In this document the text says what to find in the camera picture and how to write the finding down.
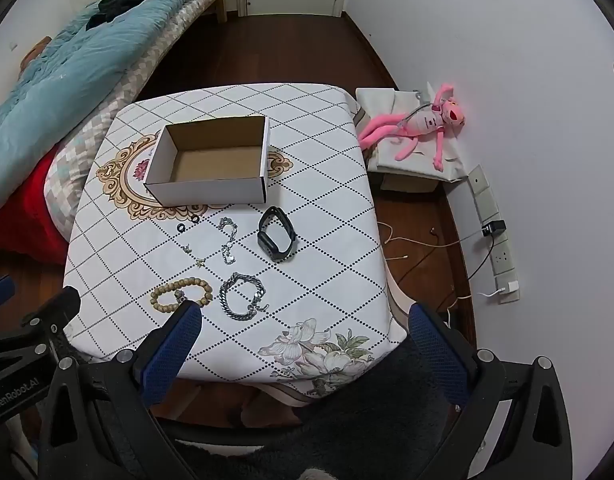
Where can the wooden bed leg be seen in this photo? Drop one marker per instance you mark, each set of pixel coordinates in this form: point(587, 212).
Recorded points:
point(222, 7)

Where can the black charger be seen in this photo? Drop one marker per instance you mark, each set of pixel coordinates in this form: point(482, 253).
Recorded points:
point(494, 228)

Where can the table with patterned cloth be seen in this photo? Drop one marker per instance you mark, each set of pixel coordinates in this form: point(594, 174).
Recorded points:
point(317, 210)

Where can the red blanket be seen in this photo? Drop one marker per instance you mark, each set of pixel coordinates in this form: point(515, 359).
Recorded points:
point(22, 220)

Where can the white charger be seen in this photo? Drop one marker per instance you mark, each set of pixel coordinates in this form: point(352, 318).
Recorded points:
point(509, 288)

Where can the pink plush toy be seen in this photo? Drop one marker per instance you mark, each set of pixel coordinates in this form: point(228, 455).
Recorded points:
point(422, 122)

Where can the bed with blue duvet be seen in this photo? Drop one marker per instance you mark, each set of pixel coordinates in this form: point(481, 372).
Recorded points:
point(87, 75)

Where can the brown pillow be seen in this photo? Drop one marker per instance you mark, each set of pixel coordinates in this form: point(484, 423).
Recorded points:
point(33, 55)

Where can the cardboard box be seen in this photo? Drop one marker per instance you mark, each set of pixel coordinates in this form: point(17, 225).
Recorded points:
point(207, 160)

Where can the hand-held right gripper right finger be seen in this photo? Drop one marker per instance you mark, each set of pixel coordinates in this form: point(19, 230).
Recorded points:
point(437, 355)

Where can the white wall socket panel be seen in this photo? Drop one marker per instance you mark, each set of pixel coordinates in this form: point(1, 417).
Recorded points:
point(487, 195)

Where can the black fitness band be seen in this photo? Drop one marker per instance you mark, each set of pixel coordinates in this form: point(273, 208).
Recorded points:
point(274, 254)

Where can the dark fuzzy cloth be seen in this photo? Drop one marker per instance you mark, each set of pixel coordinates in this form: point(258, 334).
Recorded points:
point(337, 425)

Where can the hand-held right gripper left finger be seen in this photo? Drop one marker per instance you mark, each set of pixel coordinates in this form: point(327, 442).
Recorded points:
point(172, 355)

